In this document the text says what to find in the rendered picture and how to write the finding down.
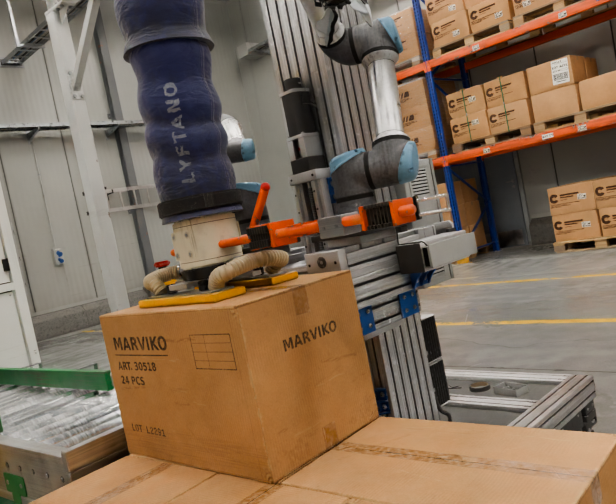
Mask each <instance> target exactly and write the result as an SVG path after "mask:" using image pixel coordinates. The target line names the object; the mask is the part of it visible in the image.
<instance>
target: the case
mask: <svg viewBox="0 0 616 504"><path fill-rule="evenodd" d="M245 289H246V293H245V294H242V295H239V296H235V297H232V298H228V299H225V300H222V301H218V302H211V303H198V304H186V305H173V306H160V307H147V308H140V307H139V305H137V306H134V307H130V308H126V309H123V310H119V311H115V312H112V313H108V314H104V315H101V316H99V319H100V323H101V328H102V332H103V337H104V341H105V346H106V350H107V355H108V359H109V364H110V369H111V373H112V378H113V382H114V387H115V391H116V396H117V400H118V405H119V410H120V414H121V419H122V423H123V428H124V432H125V437H126V441H127V446H128V450H129V453H131V454H136V455H141V456H145V457H150V458H154V459H159V460H164V461H168V462H173V463H178V464H182V465H187V466H191V467H196V468H201V469H205V470H210V471H215V472H219V473H224V474H228V475H233V476H238V477H242V478H247V479H251V480H256V481H261V482H265V483H270V484H275V483H276V482H278V481H280V480H281V479H283V478H284V477H286V476H287V475H289V474H291V473H292V472H294V471H295V470H297V469H298V468H300V467H302V466H303V465H305V464H306V463H308V462H309V461H311V460H313V459H314V458H316V457H317V456H319V455H320V454H322V453H324V452H325V451H327V450H328V449H330V448H332V447H333V446H335V445H336V444H338V443H339V442H341V441H343V440H344V439H346V438H347V437H349V436H350V435H352V434H354V433H355V432H357V431H358V430H360V429H361V428H363V427H365V426H366V425H368V424H369V423H371V422H372V421H374V420H376V419H377V418H379V413H378V407H377V402H376V397H375V392H374V387H373V382H372V377H371V372H370V367H369V362H368V357H367V352H366V347H365V342H364V336H363V331H362V326H361V321H360V316H359V311H358V306H357V301H356V296H355V291H354V286H353V281H352V276H351V271H350V270H343V271H334V272H325V273H317V274H308V275H300V276H298V278H296V279H293V280H290V281H286V282H283V283H279V284H276V285H272V286H261V287H251V288H245Z"/></svg>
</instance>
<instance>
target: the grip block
mask: <svg viewBox="0 0 616 504"><path fill-rule="evenodd" d="M293 224H294V220H293V218H292V219H286V220H281V221H276V222H271V223H267V224H261V225H256V226H251V227H247V228H246V231H247V236H248V240H249V246H250V250H251V251H255V250H259V249H264V248H268V247H272V248H275V247H279V246H283V245H288V244H292V243H296V242H298V241H297V237H296V238H289V237H284V238H276V237H275V230H277V229H282V228H287V226H288V225H293Z"/></svg>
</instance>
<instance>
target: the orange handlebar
mask: <svg viewBox="0 0 616 504"><path fill-rule="evenodd" d="M415 212H416V206H415V205H413V204H408V205H404V206H400V207H399V208H398V214H399V215H400V216H401V217H405V216H409V215H413V214H415ZM312 222H313V223H312ZM341 223H342V224H343V225H344V226H345V227H347V226H353V225H359V224H361V219H360V214H355V215H351V216H345V217H343V218H342V222H341ZM316 233H320V232H319V226H318V222H317V220H313V221H310V220H307V221H305V222H303V223H301V222H297V224H293V225H288V226H287V228H282V229H277V230H275V237H276V238H284V237H289V238H296V237H300V238H301V237H304V236H307V235H308V236H312V234H316ZM290 236H291V237H290ZM244 244H249V240H248V236H247V234H245V235H241V236H239V237H233V238H229V239H223V240H220V241H219V243H218V245H219V247H220V248H226V247H232V246H238V245H244Z"/></svg>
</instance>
